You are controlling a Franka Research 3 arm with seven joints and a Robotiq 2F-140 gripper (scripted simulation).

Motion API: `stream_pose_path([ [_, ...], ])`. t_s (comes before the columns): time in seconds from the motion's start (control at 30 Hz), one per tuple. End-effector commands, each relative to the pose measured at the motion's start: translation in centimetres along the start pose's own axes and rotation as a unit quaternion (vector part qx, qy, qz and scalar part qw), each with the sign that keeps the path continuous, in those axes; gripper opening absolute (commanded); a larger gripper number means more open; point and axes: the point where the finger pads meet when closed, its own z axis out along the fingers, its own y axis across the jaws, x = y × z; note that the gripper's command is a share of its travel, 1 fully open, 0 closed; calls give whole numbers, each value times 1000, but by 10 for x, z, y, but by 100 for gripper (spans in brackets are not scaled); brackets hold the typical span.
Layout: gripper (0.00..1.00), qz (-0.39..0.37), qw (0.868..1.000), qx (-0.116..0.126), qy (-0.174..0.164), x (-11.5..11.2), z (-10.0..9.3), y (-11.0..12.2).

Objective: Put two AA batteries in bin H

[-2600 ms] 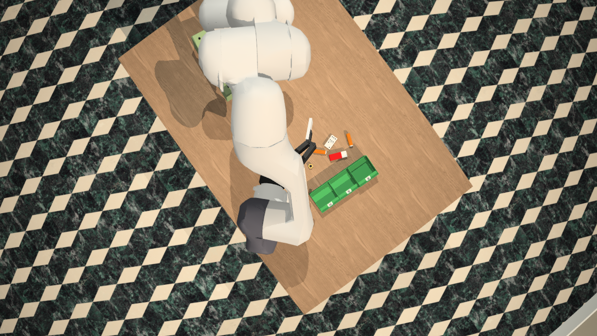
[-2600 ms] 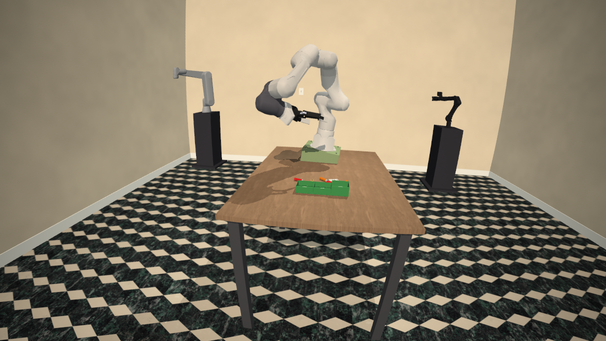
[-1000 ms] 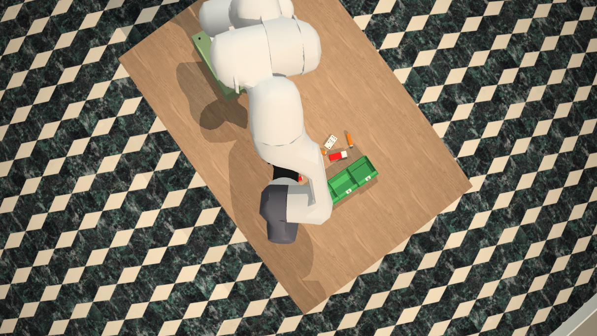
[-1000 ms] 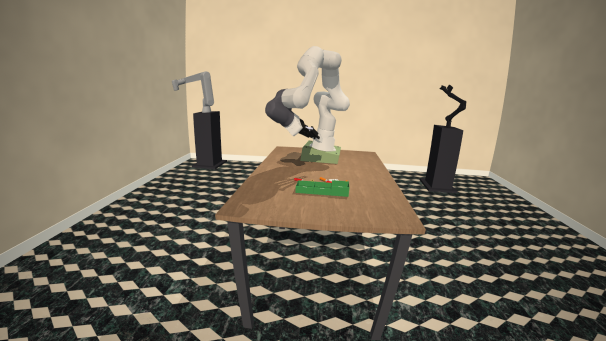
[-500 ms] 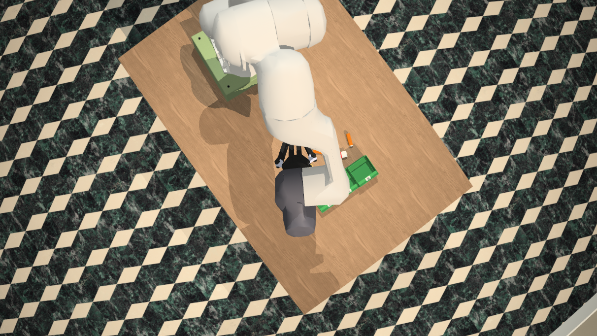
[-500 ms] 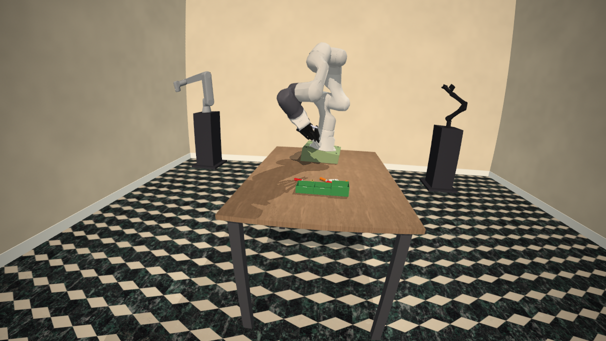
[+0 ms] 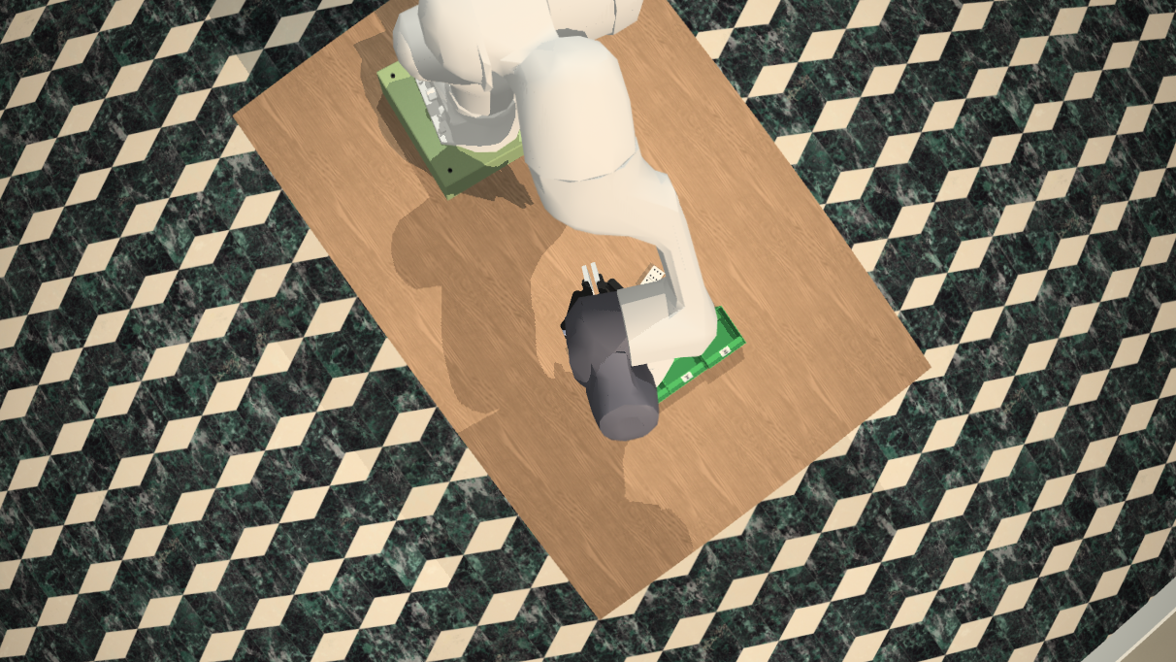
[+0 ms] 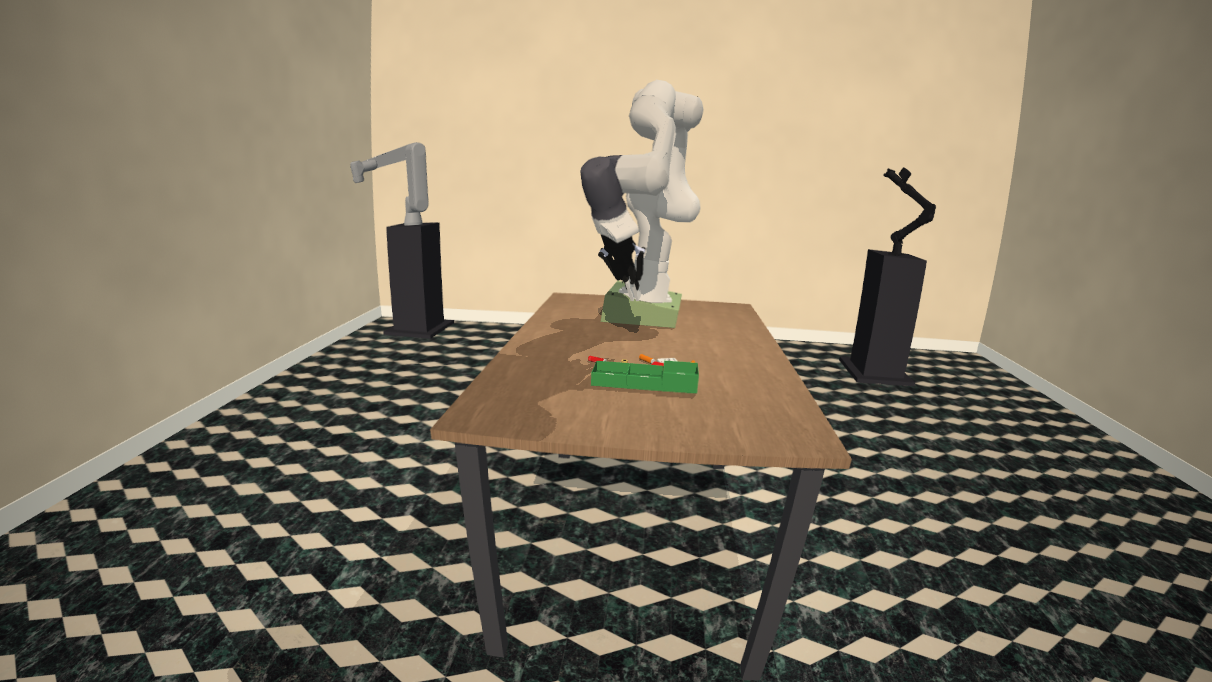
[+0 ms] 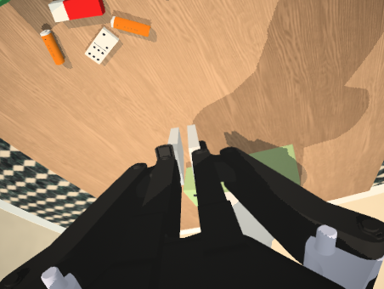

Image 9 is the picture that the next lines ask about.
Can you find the red and white eraser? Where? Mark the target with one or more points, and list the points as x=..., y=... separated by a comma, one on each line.
x=75, y=9

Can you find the orange aa battery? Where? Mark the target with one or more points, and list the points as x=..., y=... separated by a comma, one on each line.
x=52, y=47
x=131, y=26

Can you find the white domino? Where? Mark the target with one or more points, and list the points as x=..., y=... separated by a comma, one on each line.
x=102, y=45

